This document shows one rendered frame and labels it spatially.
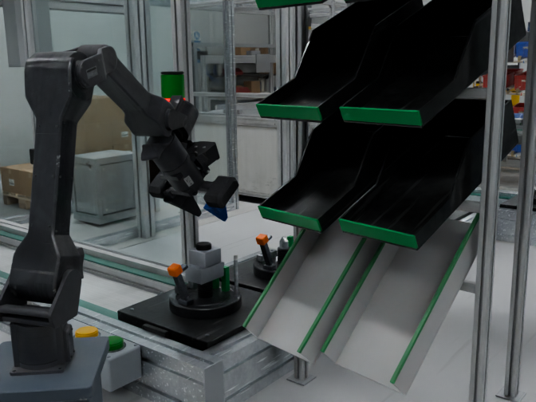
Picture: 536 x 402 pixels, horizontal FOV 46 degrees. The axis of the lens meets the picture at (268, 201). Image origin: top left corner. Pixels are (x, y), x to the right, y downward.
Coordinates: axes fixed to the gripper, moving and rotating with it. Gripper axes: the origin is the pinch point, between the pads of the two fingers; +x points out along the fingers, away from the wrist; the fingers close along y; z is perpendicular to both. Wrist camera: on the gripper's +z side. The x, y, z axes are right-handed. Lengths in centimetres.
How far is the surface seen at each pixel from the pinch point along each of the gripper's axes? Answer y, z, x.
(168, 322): -0.3, -20.8, 8.9
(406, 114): -46, 4, -22
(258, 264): 3.9, 5.1, 26.7
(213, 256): -2.1, -6.2, 7.3
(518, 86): 156, 557, 442
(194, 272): -0.3, -10.5, 7.2
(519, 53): 157, 582, 412
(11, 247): 87, -9, 25
